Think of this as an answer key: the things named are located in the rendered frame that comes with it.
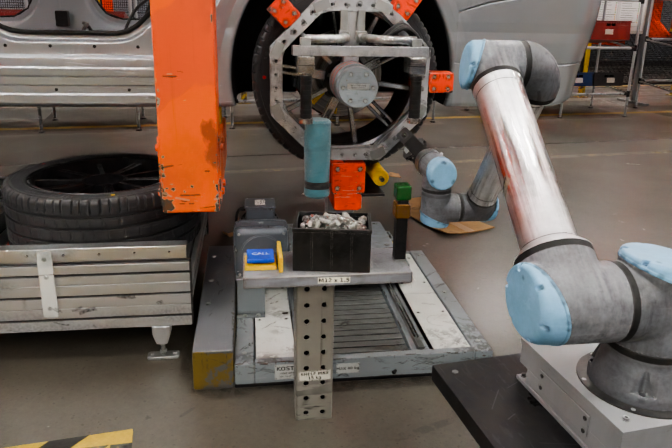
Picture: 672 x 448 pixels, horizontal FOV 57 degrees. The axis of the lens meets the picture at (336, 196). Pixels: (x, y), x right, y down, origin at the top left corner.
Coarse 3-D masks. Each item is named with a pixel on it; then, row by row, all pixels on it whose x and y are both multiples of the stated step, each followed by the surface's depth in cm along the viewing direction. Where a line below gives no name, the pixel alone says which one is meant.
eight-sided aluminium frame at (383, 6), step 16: (320, 0) 199; (336, 0) 200; (352, 0) 201; (368, 0) 201; (384, 0) 202; (304, 16) 200; (384, 16) 208; (400, 16) 204; (288, 32) 201; (400, 32) 206; (272, 48) 202; (272, 64) 203; (272, 80) 205; (272, 96) 206; (272, 112) 208; (288, 128) 210; (400, 128) 216; (384, 144) 217
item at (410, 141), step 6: (402, 132) 203; (408, 132) 203; (402, 138) 203; (408, 138) 202; (414, 138) 202; (408, 144) 202; (414, 144) 202; (420, 144) 201; (414, 150) 202; (420, 150) 201
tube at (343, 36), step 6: (342, 12) 201; (342, 18) 201; (342, 24) 202; (342, 30) 203; (306, 36) 184; (312, 36) 184; (318, 36) 184; (324, 36) 185; (330, 36) 185; (336, 36) 186; (342, 36) 187; (348, 36) 190; (300, 42) 184; (306, 42) 184; (312, 42) 185; (318, 42) 185; (324, 42) 185; (330, 42) 186; (336, 42) 186; (342, 42) 188
